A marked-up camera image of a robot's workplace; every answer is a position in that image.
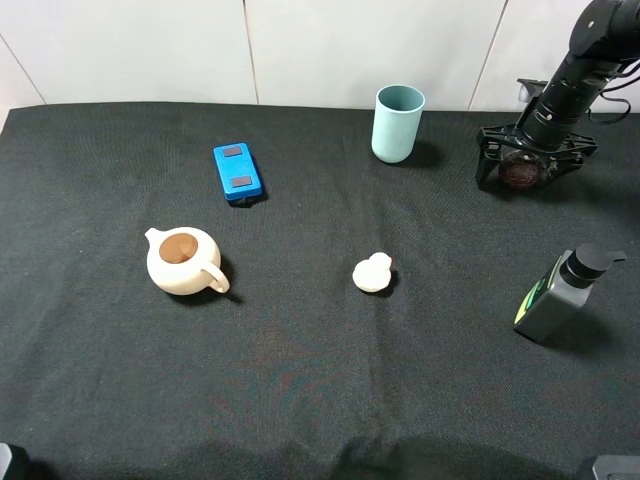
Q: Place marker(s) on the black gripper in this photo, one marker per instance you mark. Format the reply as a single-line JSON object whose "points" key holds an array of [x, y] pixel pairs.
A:
{"points": [[498, 143]]}

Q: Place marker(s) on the dark red marbled ball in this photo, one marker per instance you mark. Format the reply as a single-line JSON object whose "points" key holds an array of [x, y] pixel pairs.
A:
{"points": [[519, 170]]}

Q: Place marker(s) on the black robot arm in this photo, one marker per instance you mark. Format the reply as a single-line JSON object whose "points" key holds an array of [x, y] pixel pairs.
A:
{"points": [[541, 146]]}

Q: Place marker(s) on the light blue plastic cup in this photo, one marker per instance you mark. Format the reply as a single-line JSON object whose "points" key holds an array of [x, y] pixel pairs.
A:
{"points": [[397, 117]]}

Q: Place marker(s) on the grey pump soap bottle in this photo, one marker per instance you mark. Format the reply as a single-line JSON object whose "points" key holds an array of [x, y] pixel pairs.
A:
{"points": [[563, 290]]}

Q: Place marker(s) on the small white duck figurine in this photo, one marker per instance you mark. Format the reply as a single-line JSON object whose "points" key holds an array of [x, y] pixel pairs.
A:
{"points": [[373, 275]]}

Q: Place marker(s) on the blue rectangular box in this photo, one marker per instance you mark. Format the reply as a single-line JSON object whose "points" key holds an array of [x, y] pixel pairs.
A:
{"points": [[237, 172]]}

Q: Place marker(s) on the black table cloth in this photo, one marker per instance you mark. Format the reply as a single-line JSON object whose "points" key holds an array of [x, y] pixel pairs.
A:
{"points": [[294, 372]]}

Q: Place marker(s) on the grey device bottom right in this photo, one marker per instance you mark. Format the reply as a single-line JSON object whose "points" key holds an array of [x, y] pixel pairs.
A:
{"points": [[616, 467]]}

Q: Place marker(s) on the cream teapot with brown lid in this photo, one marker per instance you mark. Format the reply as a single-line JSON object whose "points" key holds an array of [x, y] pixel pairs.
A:
{"points": [[184, 261]]}

